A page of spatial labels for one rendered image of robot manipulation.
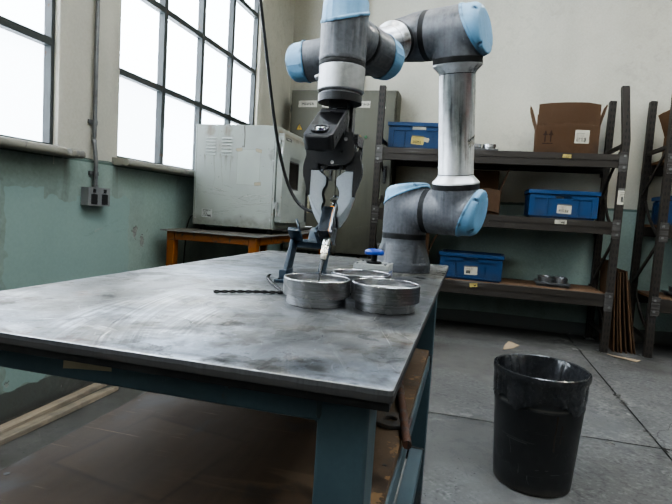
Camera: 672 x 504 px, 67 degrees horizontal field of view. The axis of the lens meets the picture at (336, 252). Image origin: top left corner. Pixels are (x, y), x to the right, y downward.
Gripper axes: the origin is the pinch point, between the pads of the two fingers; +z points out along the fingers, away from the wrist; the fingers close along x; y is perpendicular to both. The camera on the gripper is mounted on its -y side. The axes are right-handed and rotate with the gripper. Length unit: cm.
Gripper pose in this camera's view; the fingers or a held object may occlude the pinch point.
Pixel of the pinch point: (329, 219)
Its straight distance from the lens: 82.0
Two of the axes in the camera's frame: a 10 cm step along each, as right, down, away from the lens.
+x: -9.8, -0.8, 2.0
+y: 2.0, -0.7, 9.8
